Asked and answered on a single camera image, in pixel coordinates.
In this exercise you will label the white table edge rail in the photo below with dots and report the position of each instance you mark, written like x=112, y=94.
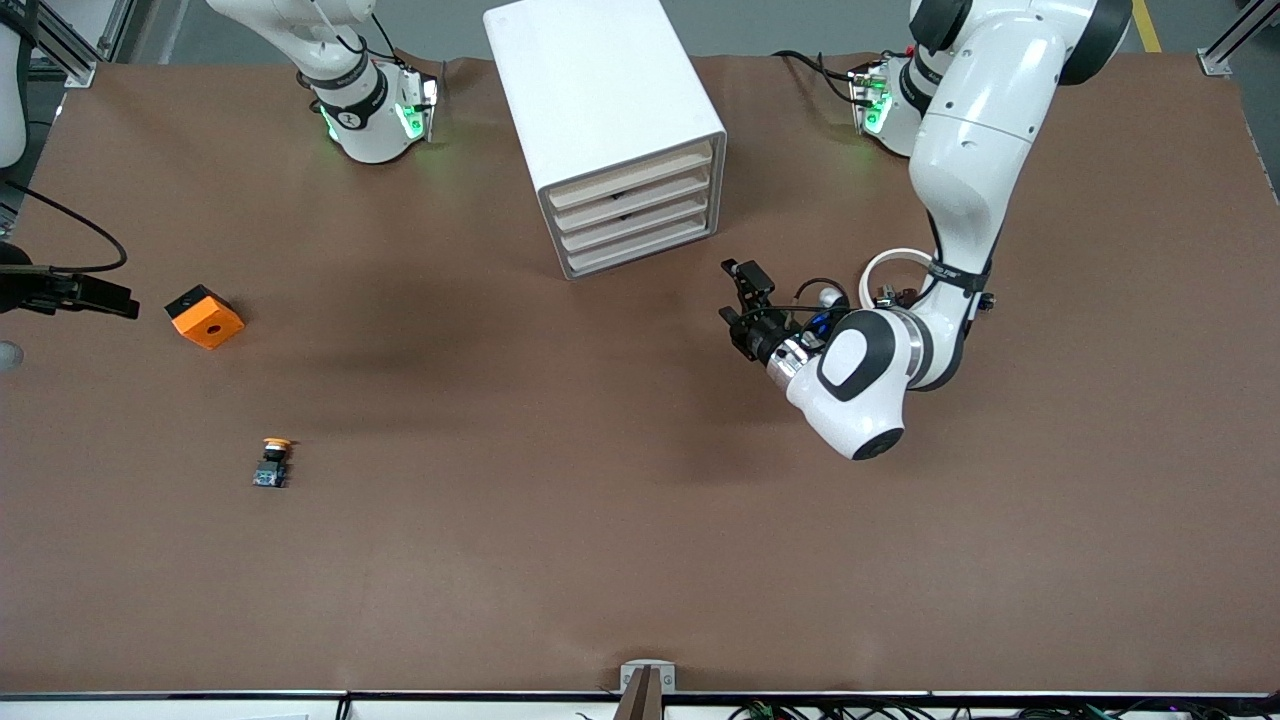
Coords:
x=150, y=712

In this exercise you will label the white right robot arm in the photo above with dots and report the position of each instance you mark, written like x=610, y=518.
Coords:
x=360, y=130

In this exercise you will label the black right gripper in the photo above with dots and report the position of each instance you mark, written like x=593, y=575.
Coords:
x=22, y=292

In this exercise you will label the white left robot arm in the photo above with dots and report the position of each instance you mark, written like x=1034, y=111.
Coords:
x=970, y=150

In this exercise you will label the orange black button box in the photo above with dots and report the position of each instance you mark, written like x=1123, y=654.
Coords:
x=207, y=322

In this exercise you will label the aluminium frame post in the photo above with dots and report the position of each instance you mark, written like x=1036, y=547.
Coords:
x=1235, y=40
x=65, y=45

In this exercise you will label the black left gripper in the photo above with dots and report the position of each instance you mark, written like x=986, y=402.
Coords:
x=765, y=338

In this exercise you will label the grey metal bracket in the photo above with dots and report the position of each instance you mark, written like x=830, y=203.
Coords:
x=668, y=680

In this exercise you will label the brown table mat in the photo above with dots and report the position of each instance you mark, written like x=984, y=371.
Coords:
x=600, y=500

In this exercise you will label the yellow push button switch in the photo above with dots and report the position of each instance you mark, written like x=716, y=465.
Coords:
x=272, y=465

